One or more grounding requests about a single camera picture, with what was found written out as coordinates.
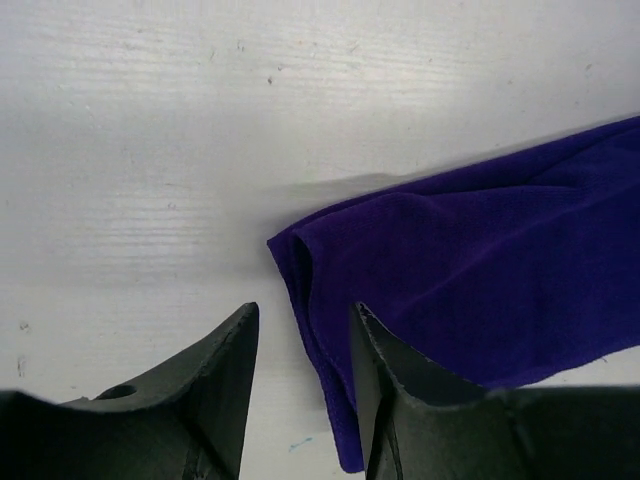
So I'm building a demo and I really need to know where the purple towel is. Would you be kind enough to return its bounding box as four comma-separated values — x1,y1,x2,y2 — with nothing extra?
268,118,639,473

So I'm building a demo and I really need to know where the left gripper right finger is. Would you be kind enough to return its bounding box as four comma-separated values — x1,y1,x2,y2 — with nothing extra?
350,303,639,479

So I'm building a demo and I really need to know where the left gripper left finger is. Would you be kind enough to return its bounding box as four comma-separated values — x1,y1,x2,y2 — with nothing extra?
1,303,259,479

